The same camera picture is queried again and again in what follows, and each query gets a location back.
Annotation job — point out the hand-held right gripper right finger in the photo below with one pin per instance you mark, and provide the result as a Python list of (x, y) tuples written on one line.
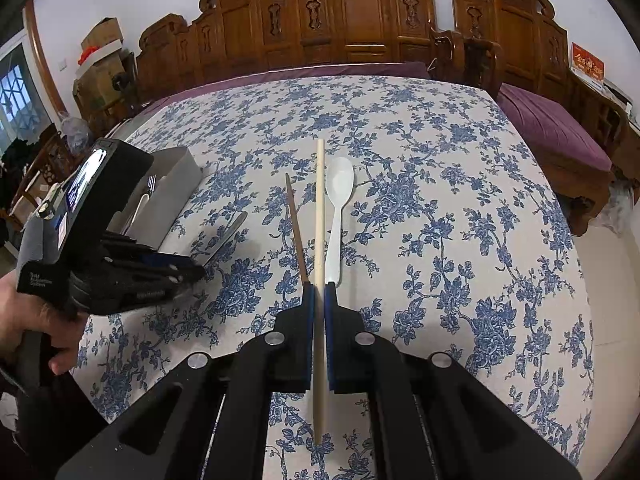
[(330, 320)]

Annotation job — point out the cream wooden chopstick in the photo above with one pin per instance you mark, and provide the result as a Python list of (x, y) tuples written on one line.
[(320, 210)]

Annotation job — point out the clear plastic bag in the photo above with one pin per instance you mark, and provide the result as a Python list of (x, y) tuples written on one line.
[(76, 132)]

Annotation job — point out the window with wooden frame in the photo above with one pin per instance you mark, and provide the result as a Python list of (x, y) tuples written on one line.
[(20, 90)]

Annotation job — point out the grey rectangular utensil tray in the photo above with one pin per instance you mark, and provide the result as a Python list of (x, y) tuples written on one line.
[(177, 185)]

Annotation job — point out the person's left hand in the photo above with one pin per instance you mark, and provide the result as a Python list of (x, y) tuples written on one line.
[(30, 315)]

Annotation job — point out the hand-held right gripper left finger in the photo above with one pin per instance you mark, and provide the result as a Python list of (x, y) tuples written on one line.
[(309, 320)]

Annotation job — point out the large brown cardboard box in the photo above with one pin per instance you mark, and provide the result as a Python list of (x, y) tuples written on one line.
[(102, 80)]

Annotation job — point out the open cardboard box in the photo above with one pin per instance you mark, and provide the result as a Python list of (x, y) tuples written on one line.
[(102, 35)]

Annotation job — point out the white plastic spoon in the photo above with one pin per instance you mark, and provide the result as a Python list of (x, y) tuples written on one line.
[(340, 175)]

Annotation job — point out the brown chopstick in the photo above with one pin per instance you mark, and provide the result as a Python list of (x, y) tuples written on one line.
[(296, 225)]

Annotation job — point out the short carved wooden sofa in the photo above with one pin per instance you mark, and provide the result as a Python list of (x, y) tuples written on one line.
[(520, 25)]

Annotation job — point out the red printed box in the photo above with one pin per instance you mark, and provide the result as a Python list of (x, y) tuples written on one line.
[(587, 62)]

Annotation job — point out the small wooden chair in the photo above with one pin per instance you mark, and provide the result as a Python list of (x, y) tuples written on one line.
[(47, 160)]

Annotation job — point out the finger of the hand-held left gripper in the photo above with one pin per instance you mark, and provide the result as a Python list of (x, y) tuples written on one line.
[(180, 276), (165, 261)]

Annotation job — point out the person's dark clothing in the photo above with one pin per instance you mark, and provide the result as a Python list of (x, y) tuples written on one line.
[(45, 435)]

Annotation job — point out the purple sofa cushion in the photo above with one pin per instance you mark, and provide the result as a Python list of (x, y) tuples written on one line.
[(550, 125), (300, 75)]

